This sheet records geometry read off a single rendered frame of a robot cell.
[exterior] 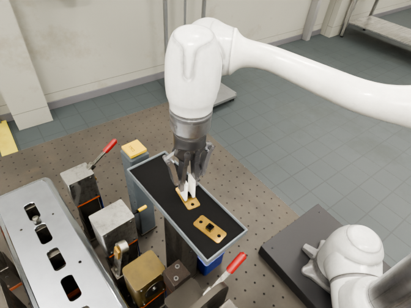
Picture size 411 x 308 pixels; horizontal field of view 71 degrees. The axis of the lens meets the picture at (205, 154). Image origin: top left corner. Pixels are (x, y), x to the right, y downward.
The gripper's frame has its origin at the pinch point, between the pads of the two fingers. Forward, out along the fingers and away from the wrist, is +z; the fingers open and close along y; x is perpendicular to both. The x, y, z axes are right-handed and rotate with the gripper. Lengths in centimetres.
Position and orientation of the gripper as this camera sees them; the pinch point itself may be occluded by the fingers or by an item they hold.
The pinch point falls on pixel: (188, 187)
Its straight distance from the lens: 78.1
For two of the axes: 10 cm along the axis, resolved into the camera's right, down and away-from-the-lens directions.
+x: 4.9, 6.2, -6.1
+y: -8.7, 3.0, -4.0
